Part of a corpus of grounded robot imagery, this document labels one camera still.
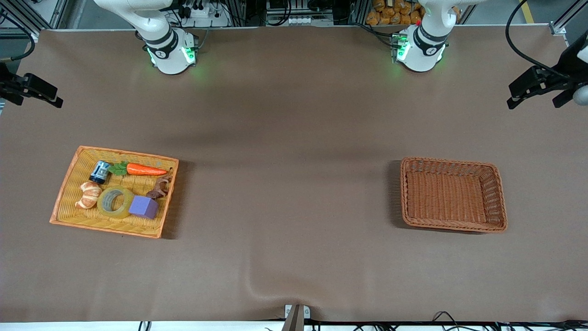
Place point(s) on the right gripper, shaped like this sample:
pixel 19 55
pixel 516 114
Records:
pixel 10 86

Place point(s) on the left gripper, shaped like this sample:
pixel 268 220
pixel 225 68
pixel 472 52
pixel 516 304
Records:
pixel 556 77

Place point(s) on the yellow clear tape roll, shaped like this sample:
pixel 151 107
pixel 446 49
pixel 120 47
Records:
pixel 103 209

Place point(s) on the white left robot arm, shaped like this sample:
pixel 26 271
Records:
pixel 422 46

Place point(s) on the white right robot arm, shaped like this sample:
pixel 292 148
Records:
pixel 167 50

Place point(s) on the small blue can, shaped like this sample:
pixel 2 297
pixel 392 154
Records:
pixel 99 172

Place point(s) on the toy bread croissant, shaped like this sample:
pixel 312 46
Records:
pixel 89 195

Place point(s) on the orange toy carrot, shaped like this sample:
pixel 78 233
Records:
pixel 142 170

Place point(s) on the yellow wicker tray orange rim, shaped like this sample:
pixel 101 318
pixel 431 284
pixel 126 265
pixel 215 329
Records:
pixel 138 184

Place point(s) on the brown twisted wooden piece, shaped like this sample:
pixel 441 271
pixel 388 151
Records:
pixel 161 186

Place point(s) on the purple foam block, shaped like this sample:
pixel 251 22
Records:
pixel 143 207

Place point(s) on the brown wicker basket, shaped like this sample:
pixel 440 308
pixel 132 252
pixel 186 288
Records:
pixel 450 202

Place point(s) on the bag of orange toys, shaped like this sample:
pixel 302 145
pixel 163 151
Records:
pixel 390 16

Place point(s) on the long white power strip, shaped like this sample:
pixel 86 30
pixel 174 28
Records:
pixel 298 20

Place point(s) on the brown table cloth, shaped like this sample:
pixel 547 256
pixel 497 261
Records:
pixel 294 230

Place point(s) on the aluminium frame post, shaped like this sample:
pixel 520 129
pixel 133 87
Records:
pixel 27 18
pixel 562 23

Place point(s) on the grey metal table bracket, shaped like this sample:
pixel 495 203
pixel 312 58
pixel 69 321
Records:
pixel 288 311

